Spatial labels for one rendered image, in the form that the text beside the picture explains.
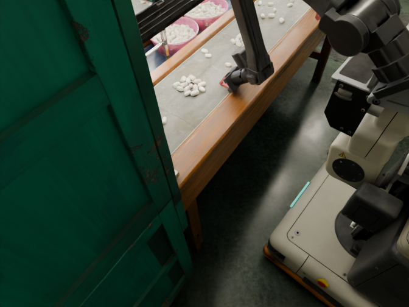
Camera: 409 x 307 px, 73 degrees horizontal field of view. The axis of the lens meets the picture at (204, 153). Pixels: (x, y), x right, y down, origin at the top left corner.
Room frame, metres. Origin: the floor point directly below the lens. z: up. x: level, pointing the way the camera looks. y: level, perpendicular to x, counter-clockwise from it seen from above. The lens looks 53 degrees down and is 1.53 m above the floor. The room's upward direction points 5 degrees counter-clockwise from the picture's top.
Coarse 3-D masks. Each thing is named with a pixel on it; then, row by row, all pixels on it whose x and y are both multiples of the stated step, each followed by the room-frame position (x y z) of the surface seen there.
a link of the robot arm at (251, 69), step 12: (240, 0) 0.77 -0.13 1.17; (252, 0) 0.78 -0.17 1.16; (240, 12) 0.77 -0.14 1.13; (252, 12) 0.78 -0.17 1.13; (240, 24) 0.79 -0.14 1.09; (252, 24) 0.77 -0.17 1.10; (252, 36) 0.76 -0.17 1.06; (252, 48) 0.76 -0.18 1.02; (264, 48) 0.78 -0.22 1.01; (252, 60) 0.77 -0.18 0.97; (264, 60) 0.77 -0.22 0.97; (252, 72) 0.77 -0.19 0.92; (264, 72) 0.76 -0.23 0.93
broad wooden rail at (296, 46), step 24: (312, 24) 1.31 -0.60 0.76; (288, 48) 1.13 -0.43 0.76; (312, 48) 1.32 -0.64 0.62; (288, 72) 1.08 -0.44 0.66; (240, 96) 0.83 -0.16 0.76; (264, 96) 0.88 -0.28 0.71; (216, 120) 0.71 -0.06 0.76; (240, 120) 0.73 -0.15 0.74; (192, 144) 0.61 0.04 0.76; (216, 144) 0.60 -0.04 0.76; (192, 168) 0.51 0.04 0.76; (216, 168) 0.60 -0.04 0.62; (192, 192) 0.48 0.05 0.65
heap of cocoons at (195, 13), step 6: (198, 6) 1.65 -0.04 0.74; (204, 6) 1.65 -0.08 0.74; (210, 6) 1.64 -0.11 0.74; (216, 6) 1.63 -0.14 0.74; (192, 12) 1.59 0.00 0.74; (198, 12) 1.59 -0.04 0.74; (204, 12) 1.60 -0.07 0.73; (210, 12) 1.57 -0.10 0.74; (216, 12) 1.57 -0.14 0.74; (222, 12) 1.55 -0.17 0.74; (204, 24) 1.47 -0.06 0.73; (210, 24) 1.47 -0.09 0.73
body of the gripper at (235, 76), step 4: (236, 68) 0.92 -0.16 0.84; (232, 72) 0.89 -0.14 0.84; (236, 72) 0.87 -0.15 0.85; (240, 72) 0.85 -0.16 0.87; (228, 76) 0.87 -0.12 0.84; (232, 76) 0.87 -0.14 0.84; (236, 76) 0.86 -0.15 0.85; (240, 76) 0.85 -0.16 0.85; (224, 80) 0.86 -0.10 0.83; (228, 80) 0.86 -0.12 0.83; (232, 80) 0.86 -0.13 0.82; (236, 80) 0.85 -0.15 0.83; (240, 80) 0.84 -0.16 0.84; (228, 84) 0.85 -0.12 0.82; (232, 84) 0.86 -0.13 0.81; (236, 84) 0.85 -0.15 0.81; (240, 84) 0.85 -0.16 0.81; (232, 88) 0.84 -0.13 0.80; (236, 88) 0.85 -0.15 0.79; (232, 92) 0.83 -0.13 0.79
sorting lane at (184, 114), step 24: (264, 0) 1.66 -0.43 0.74; (288, 0) 1.64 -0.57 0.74; (264, 24) 1.40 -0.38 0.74; (288, 24) 1.38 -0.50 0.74; (216, 48) 1.22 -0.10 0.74; (192, 72) 1.04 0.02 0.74; (216, 72) 1.03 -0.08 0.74; (168, 96) 0.90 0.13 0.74; (192, 96) 0.88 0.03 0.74; (216, 96) 0.87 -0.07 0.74; (168, 120) 0.76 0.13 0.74; (192, 120) 0.75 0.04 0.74; (168, 144) 0.64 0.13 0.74
